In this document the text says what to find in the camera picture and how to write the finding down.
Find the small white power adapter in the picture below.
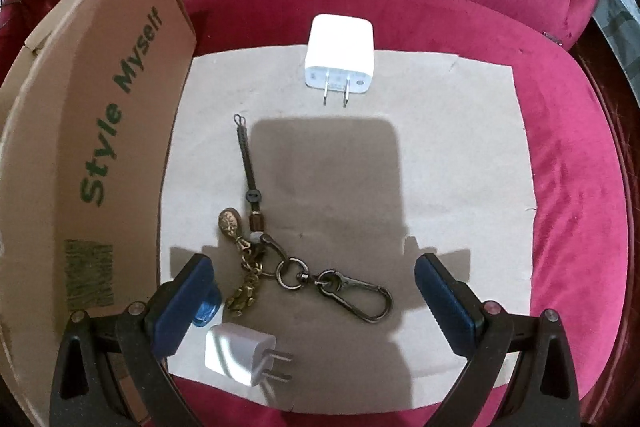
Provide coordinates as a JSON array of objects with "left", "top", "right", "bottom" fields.
[{"left": 204, "top": 322, "right": 293, "bottom": 387}]

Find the bronze keychain with carabiner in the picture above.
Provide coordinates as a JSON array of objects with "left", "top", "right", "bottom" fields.
[{"left": 217, "top": 114, "right": 393, "bottom": 324}]

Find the brown cardboard box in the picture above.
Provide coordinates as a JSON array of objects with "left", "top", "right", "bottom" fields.
[{"left": 1, "top": 0, "right": 196, "bottom": 426}]

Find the large white power adapter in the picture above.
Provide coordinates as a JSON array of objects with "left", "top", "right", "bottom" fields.
[{"left": 304, "top": 14, "right": 374, "bottom": 108}]

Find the blue round cap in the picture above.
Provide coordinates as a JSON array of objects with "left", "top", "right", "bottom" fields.
[{"left": 192, "top": 285, "right": 222, "bottom": 327}]

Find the beige paper sheet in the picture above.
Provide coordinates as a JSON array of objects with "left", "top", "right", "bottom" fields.
[{"left": 160, "top": 46, "right": 537, "bottom": 414}]

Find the red velvet tufted armchair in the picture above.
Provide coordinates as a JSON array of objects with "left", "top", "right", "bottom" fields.
[{"left": 1, "top": 0, "right": 639, "bottom": 426}]

